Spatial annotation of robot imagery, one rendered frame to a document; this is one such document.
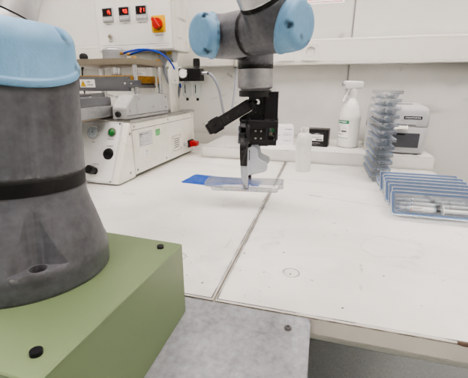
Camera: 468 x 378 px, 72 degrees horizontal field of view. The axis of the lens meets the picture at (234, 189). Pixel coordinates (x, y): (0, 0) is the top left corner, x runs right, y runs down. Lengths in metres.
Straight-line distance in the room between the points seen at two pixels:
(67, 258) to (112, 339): 0.08
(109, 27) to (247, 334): 1.25
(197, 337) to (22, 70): 0.31
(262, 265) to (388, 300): 0.19
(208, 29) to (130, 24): 0.81
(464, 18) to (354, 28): 0.39
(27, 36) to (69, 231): 0.16
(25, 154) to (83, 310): 0.13
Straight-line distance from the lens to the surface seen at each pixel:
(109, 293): 0.32
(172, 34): 1.31
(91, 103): 1.00
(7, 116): 0.30
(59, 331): 0.29
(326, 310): 0.46
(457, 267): 0.64
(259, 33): 0.55
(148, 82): 1.25
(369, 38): 1.50
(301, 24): 0.54
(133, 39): 1.39
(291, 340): 0.41
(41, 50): 0.31
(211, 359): 0.39
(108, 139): 1.04
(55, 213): 0.32
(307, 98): 1.53
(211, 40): 0.61
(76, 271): 0.33
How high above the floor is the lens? 1.03
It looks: 18 degrees down
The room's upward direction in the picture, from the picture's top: straight up
